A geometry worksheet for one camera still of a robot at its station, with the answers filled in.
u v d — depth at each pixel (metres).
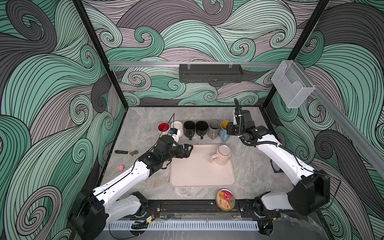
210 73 0.98
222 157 0.82
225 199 0.73
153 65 1.82
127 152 0.93
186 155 0.69
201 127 1.00
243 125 0.60
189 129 1.00
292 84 0.79
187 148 0.70
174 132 0.70
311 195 0.39
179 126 1.00
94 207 0.38
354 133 0.56
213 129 0.95
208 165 0.88
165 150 0.60
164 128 1.01
